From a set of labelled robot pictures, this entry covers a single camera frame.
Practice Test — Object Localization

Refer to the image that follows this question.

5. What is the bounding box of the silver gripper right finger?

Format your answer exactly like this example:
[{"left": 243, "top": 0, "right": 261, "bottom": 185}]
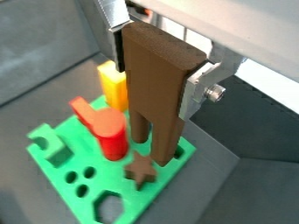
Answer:
[{"left": 179, "top": 43, "right": 245, "bottom": 121}]

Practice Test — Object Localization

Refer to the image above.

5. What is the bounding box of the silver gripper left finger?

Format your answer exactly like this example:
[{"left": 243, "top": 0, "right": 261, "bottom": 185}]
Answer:
[{"left": 94, "top": 0, "right": 131, "bottom": 73}]

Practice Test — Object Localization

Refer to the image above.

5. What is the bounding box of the tall yellow square block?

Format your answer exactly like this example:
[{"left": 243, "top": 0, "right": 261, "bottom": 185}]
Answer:
[{"left": 98, "top": 60, "right": 129, "bottom": 111}]

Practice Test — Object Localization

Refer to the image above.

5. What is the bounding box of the green fixture base block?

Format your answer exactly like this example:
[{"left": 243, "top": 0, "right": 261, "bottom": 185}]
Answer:
[{"left": 27, "top": 115, "right": 195, "bottom": 224}]

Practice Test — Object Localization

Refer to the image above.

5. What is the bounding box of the tall red cylinder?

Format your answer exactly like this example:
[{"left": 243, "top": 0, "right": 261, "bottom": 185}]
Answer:
[{"left": 70, "top": 96, "right": 129, "bottom": 161}]

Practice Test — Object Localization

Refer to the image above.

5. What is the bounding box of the brown star peg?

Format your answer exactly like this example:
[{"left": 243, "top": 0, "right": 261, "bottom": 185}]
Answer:
[{"left": 125, "top": 151, "right": 157, "bottom": 191}]

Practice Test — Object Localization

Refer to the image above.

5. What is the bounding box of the green arch block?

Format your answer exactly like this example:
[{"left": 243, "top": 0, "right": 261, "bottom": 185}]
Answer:
[{"left": 27, "top": 123, "right": 74, "bottom": 168}]

